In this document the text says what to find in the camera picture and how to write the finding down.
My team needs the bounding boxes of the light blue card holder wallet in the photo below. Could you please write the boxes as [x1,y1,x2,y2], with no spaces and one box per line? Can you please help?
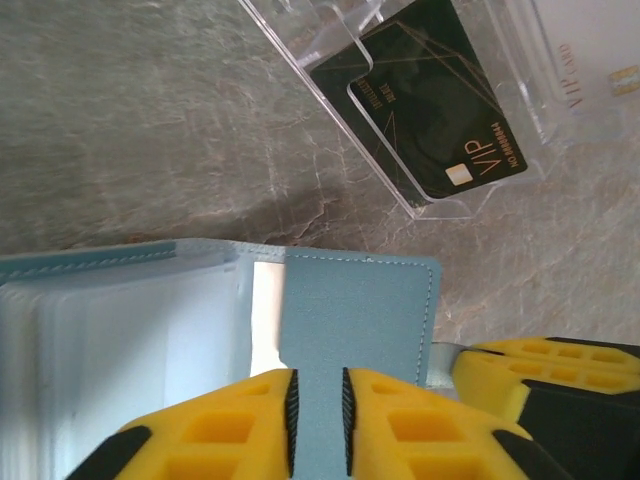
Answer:
[0,238,461,480]

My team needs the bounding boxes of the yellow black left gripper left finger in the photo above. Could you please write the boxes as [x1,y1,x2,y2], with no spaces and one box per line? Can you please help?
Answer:
[64,368,300,480]

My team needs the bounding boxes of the white VIP card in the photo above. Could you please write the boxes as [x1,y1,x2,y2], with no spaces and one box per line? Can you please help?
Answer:
[532,0,640,121]

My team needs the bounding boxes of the reflective silver card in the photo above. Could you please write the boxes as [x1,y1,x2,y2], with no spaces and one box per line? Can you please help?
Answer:
[251,261,287,377]

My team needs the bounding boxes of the black VIP card gold lines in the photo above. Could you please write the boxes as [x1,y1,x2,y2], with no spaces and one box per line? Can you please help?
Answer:
[308,0,530,209]

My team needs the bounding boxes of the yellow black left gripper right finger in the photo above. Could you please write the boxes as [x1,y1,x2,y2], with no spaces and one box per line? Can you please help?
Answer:
[341,367,576,480]

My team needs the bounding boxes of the clear acrylic tiered card stand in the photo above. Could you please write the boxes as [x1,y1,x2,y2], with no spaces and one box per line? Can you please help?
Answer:
[238,0,640,221]

